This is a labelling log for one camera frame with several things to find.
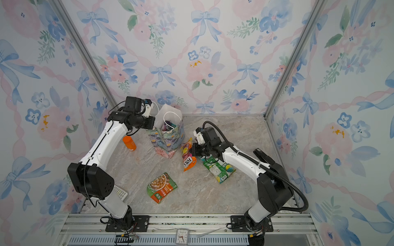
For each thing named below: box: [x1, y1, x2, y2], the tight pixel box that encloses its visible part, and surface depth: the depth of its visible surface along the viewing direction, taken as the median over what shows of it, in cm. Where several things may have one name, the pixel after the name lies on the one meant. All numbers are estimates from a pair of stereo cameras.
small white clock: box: [175, 228, 190, 246], surface depth 70 cm
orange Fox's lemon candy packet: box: [180, 137, 197, 172], surface depth 86 cm
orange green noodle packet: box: [146, 172, 178, 204], surface depth 86 cm
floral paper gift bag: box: [147, 103, 186, 159], surface depth 89 cm
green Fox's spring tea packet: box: [198, 154, 236, 184], surface depth 92 cm
